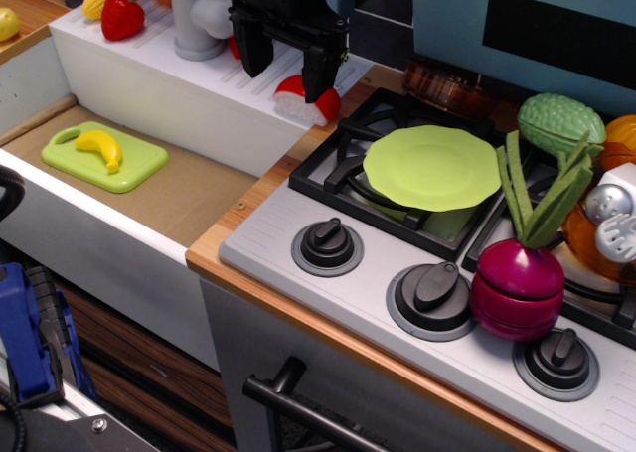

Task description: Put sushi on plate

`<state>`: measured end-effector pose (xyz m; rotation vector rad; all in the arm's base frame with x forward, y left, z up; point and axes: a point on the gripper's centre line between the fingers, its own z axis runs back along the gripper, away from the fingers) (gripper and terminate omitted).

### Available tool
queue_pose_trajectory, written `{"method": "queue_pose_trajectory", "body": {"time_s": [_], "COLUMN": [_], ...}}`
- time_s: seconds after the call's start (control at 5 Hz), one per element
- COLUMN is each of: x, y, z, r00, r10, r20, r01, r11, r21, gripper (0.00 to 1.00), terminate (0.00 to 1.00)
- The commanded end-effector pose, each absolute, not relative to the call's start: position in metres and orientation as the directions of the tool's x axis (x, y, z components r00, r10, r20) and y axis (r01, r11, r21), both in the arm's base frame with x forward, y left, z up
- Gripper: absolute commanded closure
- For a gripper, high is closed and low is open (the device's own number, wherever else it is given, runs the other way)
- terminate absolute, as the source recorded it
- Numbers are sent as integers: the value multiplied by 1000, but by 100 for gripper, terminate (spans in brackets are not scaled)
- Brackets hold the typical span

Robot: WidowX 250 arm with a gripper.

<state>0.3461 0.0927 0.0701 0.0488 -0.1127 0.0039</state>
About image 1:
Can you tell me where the green toy cutting board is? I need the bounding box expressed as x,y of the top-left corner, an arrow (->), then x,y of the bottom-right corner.
42,121 -> 169,194

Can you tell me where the black middle stove knob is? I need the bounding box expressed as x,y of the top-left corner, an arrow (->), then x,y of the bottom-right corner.
386,261 -> 476,342

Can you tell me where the yellow toy potato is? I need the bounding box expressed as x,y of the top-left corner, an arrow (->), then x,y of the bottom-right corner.
0,7 -> 20,43

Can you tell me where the grey toy faucet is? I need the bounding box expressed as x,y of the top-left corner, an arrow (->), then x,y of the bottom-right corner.
172,0 -> 232,62

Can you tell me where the black stove knob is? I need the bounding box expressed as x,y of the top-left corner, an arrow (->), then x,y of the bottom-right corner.
513,328 -> 600,402
291,218 -> 364,278
386,261 -> 476,342

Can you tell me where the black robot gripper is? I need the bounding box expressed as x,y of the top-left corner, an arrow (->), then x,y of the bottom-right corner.
230,0 -> 349,103

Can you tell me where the light green toy plate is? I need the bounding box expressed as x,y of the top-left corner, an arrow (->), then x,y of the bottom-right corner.
363,125 -> 501,212

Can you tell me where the black stove burner grate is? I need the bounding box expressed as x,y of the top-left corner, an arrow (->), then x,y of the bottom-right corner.
289,88 -> 505,260

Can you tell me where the black left stove knob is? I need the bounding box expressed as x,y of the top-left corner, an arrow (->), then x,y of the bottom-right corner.
291,218 -> 364,278

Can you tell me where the green toy bitter gourd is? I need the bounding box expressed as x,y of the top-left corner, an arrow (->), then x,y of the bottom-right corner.
518,93 -> 607,156

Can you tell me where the purple toy beet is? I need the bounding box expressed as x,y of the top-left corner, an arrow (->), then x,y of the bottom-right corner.
469,131 -> 603,342

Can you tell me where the silver toy salt shaker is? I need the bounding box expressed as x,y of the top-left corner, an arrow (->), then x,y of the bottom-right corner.
584,184 -> 633,226

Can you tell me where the white toy sink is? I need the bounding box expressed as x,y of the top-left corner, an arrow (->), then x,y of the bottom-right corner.
0,0 -> 375,372

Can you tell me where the red toy strawberry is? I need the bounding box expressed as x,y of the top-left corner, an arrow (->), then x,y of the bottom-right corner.
101,0 -> 145,42

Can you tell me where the black right stove knob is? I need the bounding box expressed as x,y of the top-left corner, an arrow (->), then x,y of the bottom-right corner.
513,328 -> 600,402

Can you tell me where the blue clamp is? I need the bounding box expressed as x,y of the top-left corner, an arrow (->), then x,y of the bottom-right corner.
1,262 -> 98,408

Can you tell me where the orange toy pumpkin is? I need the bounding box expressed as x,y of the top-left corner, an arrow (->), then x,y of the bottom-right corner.
599,114 -> 636,171

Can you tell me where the black oven door handle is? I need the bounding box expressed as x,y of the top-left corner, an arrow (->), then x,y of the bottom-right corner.
242,357 -> 388,452

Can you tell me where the yellow toy banana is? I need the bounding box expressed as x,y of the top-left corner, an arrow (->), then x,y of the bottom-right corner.
75,129 -> 123,174

